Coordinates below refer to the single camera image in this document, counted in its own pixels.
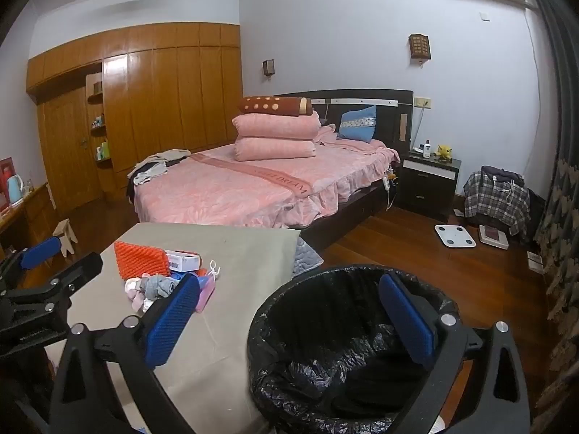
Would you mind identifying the small pink gift bag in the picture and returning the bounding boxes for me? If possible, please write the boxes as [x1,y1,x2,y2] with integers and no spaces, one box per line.
[194,260,221,314]

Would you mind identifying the grey sock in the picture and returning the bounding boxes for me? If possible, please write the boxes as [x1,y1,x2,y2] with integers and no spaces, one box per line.
[140,273,180,301]

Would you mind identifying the dark garment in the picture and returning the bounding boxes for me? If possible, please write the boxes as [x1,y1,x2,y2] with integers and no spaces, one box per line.
[481,165,525,187]

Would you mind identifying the patterned curtain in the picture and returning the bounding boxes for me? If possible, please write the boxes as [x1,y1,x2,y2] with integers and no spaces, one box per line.
[516,0,579,434]

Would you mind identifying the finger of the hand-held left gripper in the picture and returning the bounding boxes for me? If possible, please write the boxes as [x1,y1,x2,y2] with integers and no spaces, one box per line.
[0,252,104,322]
[0,236,62,290]

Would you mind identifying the pink bedspread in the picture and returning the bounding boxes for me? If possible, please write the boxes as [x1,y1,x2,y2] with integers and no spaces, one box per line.
[133,140,401,229]

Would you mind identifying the plaid cloth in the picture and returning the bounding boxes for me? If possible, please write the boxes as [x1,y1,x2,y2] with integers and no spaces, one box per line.
[464,169,531,236]

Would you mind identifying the crumpled pink blanket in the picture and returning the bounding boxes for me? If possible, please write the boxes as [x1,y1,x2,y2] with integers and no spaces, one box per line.
[317,124,385,150]

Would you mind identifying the pile of clothes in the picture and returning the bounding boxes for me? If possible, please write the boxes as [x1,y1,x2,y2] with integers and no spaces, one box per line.
[127,148,191,200]

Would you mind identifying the small white box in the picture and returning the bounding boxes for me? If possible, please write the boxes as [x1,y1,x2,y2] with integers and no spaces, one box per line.
[165,250,201,273]

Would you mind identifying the grey covered table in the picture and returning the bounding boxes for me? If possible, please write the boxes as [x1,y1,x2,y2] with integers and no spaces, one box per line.
[45,222,301,434]

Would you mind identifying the wooden desk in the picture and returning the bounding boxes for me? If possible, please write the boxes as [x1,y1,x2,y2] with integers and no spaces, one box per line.
[0,183,57,258]

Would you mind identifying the large wall lamp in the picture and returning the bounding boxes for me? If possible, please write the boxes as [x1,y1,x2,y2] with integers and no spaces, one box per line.
[409,33,432,61]

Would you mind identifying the black-lined trash bin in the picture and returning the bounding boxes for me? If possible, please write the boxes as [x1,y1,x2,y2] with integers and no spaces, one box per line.
[246,266,460,434]

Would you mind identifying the light blue kettle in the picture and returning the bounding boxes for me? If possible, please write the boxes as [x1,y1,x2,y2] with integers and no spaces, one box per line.
[7,174,24,204]

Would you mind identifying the folded pink quilt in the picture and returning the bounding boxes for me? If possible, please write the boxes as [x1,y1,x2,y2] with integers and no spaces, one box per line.
[234,137,316,162]

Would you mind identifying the white bathroom scale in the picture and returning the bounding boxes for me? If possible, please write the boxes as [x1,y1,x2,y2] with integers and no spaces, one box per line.
[435,224,477,248]

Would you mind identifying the small wooden stool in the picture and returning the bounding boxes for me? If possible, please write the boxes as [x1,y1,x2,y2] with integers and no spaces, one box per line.
[53,218,79,258]

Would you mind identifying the blue pillow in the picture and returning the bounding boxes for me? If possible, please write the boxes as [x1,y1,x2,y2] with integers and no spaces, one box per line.
[337,105,377,142]

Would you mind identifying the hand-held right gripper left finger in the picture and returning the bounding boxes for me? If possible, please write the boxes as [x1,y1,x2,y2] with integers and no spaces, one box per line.
[49,273,202,434]

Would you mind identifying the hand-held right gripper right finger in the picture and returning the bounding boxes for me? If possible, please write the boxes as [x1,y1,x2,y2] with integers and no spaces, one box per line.
[377,272,530,434]

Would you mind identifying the brown dotted rolled blanket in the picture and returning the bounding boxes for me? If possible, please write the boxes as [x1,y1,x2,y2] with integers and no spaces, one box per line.
[239,96,314,116]

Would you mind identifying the stacked pink pillows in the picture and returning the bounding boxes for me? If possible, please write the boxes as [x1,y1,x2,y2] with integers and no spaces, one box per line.
[232,111,322,139]

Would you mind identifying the red and white scale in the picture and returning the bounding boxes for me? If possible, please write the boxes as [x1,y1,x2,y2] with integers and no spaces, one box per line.
[479,224,510,250]

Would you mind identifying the dark wooden bed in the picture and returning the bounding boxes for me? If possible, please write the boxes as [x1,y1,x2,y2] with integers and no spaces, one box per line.
[128,89,414,249]

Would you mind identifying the orange foam net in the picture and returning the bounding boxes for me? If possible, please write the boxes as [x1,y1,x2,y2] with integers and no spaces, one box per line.
[114,241,172,280]

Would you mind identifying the grey quilted mat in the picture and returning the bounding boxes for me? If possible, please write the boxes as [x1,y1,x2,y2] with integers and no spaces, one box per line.
[292,241,324,280]

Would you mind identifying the dark nightstand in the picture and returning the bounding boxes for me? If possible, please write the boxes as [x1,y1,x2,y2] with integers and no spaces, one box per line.
[396,149,462,222]

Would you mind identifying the wooden wardrobe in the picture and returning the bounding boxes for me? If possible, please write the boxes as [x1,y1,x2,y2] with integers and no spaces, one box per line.
[26,22,244,213]

